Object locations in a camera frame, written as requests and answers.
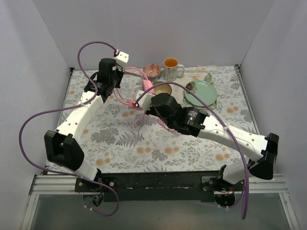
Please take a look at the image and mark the pink headphone cable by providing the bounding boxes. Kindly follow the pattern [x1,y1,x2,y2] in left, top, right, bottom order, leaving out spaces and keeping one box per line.
[130,106,183,135]

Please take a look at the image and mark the pink headphones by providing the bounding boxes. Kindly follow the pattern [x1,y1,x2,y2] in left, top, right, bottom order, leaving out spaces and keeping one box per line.
[113,67,153,110]

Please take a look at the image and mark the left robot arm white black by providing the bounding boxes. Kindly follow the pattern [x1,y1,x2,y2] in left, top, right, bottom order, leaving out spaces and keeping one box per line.
[44,55,129,192]

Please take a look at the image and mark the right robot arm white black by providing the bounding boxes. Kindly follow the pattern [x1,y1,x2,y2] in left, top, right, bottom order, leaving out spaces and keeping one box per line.
[137,93,279,191]

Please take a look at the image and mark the beige brown bowl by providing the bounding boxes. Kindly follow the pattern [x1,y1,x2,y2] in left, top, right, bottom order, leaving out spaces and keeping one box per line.
[153,84,172,95]

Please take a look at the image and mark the floral serving tray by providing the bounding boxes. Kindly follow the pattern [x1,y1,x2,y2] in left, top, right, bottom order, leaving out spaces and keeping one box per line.
[154,69,218,109]

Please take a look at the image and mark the red patterned small bowl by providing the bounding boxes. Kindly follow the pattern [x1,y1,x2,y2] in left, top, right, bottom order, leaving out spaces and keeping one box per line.
[142,63,162,81]

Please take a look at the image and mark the floral mug orange inside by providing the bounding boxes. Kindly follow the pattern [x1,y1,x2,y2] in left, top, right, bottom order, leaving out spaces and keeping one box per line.
[163,57,185,81]

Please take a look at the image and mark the mint green plate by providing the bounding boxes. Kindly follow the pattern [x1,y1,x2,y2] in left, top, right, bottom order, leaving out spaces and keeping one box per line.
[184,80,217,107]

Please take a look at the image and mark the floral table mat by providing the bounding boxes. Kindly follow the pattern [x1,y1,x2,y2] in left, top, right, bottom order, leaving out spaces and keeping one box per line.
[47,66,269,174]

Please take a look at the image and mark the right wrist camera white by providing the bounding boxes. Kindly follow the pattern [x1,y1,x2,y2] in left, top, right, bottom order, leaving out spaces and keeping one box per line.
[133,90,155,111]

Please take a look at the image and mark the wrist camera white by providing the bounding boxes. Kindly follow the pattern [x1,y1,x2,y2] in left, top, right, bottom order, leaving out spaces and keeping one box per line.
[114,50,129,72]
[133,90,155,111]

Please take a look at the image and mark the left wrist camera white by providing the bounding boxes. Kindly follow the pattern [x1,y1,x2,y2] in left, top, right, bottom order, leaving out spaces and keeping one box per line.
[114,50,129,72]

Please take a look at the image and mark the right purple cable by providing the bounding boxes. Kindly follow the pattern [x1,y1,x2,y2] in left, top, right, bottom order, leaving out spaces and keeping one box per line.
[134,81,250,220]

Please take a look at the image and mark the purple cable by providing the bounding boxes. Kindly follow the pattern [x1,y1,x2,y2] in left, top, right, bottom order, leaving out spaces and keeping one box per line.
[134,81,250,220]
[18,41,120,218]

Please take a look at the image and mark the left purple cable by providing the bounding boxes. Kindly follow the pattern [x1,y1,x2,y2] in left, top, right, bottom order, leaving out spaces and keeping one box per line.
[18,41,120,218]

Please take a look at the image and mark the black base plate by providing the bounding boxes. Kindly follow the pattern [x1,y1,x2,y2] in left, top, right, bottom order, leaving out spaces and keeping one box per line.
[74,170,240,202]

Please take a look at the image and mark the aluminium frame rail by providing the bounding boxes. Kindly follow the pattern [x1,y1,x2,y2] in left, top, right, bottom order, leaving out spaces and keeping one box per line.
[29,175,76,195]

